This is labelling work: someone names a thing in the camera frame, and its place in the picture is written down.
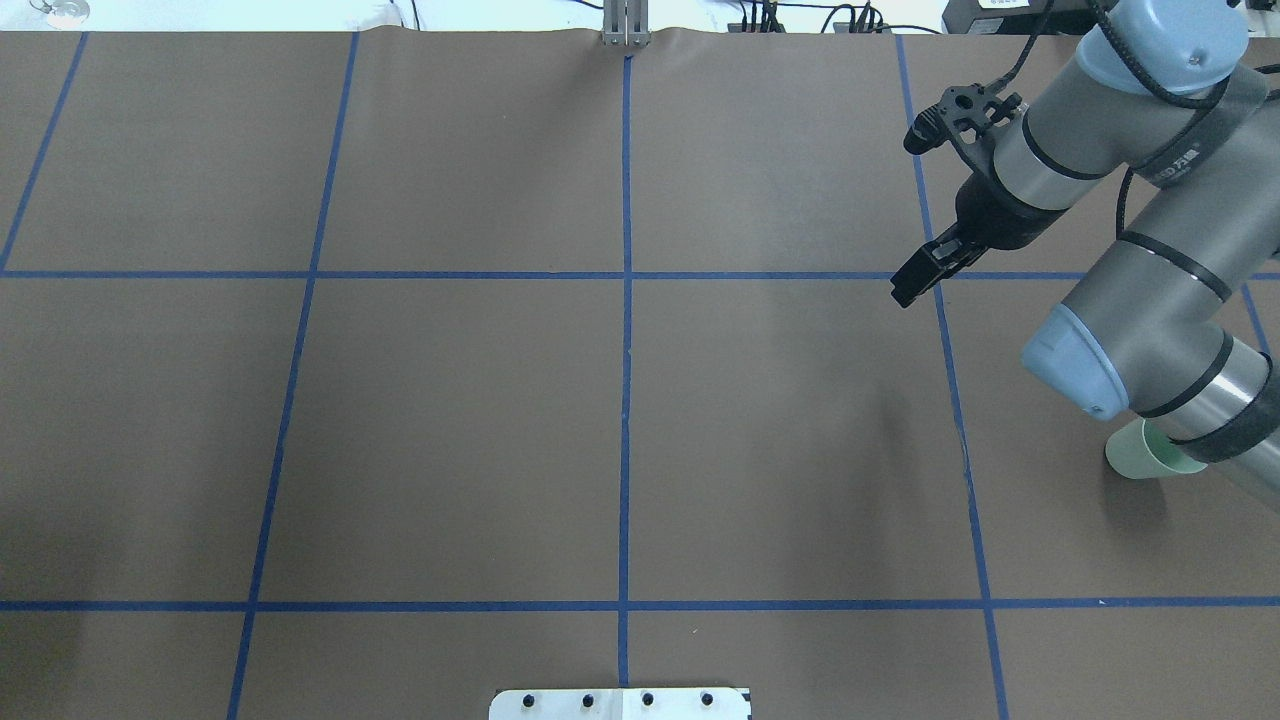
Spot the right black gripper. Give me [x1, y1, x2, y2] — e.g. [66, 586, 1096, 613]
[890, 172, 1066, 307]

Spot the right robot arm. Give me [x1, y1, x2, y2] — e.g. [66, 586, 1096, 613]
[891, 1, 1279, 509]

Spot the green cup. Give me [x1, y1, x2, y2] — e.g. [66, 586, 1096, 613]
[1103, 418, 1208, 480]

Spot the aluminium frame post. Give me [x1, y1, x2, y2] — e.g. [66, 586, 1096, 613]
[596, 0, 652, 47]

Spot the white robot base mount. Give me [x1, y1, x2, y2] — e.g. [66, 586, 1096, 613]
[488, 685, 753, 719]

